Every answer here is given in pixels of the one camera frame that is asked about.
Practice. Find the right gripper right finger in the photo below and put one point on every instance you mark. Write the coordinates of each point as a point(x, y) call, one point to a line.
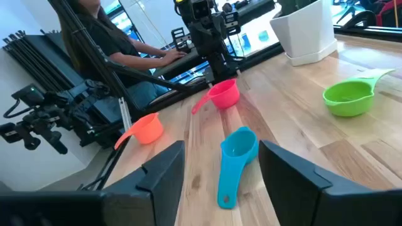
point(282, 179)

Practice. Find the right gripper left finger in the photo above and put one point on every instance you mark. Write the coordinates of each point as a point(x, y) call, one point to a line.
point(166, 175)

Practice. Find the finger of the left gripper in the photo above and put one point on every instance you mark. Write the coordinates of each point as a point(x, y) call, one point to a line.
point(232, 22)
point(181, 39)

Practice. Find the orange measuring cup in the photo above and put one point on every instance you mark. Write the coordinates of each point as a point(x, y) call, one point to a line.
point(147, 129)

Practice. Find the teal measuring cup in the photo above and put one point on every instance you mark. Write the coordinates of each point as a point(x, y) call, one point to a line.
point(232, 169)

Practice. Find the pink measuring cup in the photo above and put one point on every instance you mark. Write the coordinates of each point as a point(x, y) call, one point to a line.
point(224, 94)

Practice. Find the green measuring cup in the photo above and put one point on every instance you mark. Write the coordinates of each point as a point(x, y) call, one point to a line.
point(345, 101)

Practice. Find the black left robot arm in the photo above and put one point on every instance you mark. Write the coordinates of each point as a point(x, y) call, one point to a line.
point(220, 67)

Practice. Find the green cactus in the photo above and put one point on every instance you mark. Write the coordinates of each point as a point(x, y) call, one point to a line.
point(292, 6)

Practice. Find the person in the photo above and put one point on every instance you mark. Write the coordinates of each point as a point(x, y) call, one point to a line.
point(110, 40)

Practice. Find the white planter pot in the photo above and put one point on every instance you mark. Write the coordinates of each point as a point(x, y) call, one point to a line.
point(304, 34)

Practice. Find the black folded stand bundle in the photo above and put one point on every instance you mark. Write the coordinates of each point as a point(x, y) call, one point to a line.
point(41, 59)

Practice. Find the red tool cart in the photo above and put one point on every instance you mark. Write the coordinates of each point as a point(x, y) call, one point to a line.
point(387, 14)

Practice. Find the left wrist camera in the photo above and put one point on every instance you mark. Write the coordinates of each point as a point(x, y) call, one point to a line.
point(201, 9)

